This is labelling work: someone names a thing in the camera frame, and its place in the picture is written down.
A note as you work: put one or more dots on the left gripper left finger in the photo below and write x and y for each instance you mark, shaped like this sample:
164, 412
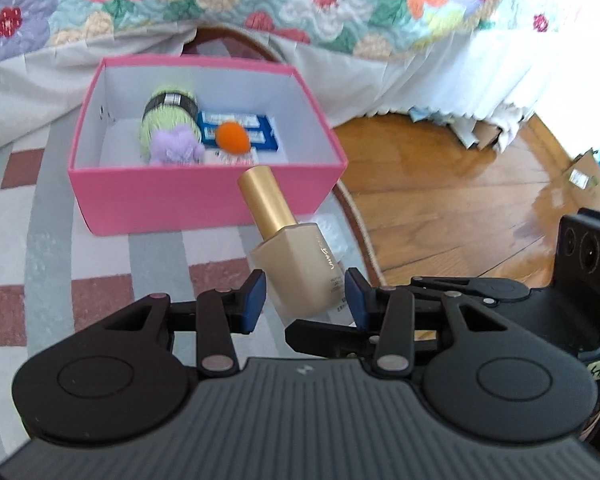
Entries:
214, 317

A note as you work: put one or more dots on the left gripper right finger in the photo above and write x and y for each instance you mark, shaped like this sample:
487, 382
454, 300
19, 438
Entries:
394, 316

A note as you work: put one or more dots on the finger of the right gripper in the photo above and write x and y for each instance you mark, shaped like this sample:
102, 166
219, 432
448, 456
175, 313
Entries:
331, 341
498, 289

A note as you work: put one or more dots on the foundation bottle gold cap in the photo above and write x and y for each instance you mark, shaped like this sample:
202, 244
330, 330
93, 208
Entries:
305, 280

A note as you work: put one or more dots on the purple plush toy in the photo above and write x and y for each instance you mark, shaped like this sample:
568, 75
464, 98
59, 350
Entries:
176, 146

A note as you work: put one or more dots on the orange makeup sponge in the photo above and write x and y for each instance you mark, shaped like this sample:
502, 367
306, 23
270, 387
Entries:
233, 138

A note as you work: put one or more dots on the blue wet wipes pack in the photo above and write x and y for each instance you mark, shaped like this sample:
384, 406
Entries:
260, 130

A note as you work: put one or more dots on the green yarn ball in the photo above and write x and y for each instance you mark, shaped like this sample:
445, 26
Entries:
167, 107

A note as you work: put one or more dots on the white tissue pack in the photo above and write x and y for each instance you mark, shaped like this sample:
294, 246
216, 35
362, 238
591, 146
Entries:
218, 157

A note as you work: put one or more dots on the clear floss pick box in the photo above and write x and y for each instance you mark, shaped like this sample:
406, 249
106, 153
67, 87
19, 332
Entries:
333, 234

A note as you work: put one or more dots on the cardboard box on floor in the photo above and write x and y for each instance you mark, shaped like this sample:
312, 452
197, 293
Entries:
582, 180

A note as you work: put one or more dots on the papers under bed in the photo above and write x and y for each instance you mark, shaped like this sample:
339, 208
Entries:
497, 131

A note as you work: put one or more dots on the striped oval rug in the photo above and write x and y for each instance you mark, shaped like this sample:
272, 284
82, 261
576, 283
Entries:
56, 277

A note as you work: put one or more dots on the pink cardboard box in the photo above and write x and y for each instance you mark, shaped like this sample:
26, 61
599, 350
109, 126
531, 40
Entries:
119, 192

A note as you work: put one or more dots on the white bed skirt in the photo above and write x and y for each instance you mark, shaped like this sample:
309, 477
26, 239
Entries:
509, 58

